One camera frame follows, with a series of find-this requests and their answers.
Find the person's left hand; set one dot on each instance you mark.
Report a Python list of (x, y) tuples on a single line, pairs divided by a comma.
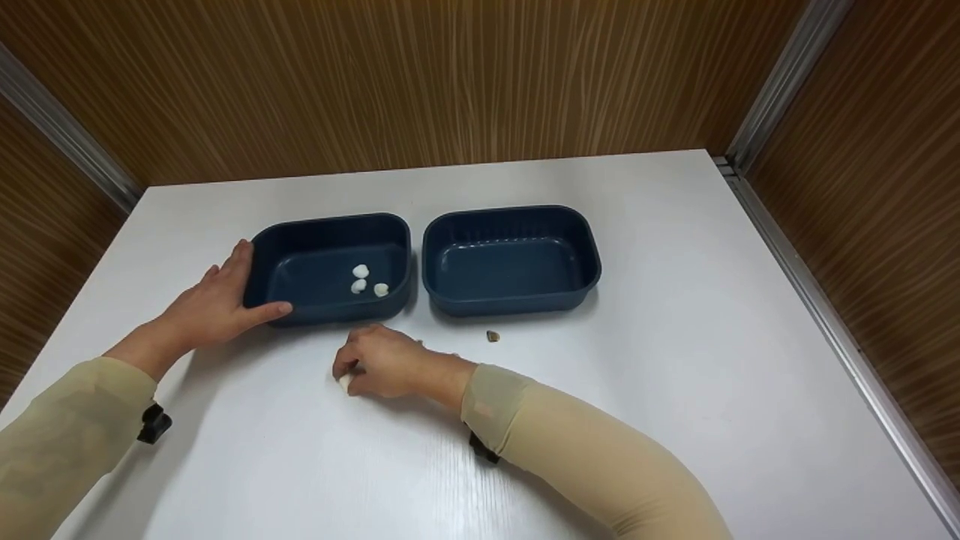
[(210, 304)]

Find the person's right hand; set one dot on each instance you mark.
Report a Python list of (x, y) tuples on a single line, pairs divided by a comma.
[(390, 364)]

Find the person's left index finger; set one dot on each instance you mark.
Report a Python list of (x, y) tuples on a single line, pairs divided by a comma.
[(240, 259)]

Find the person's left thumb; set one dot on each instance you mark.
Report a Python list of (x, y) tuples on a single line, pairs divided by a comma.
[(266, 310)]

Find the person's left middle finger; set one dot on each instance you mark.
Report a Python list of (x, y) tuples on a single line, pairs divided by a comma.
[(210, 273)]

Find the person's right fingers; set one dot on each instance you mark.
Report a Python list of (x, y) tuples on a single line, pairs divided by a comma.
[(349, 360)]

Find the dark blue plastic tray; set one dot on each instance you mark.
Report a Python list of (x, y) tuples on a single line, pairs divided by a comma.
[(330, 270), (510, 259)]

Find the person's right forearm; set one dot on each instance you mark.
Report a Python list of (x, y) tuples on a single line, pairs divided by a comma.
[(585, 457)]

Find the person's left forearm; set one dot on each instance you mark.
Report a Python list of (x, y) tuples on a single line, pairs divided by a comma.
[(75, 442)]

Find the black wrist band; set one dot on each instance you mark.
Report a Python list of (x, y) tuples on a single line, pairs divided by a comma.
[(482, 448), (154, 424)]

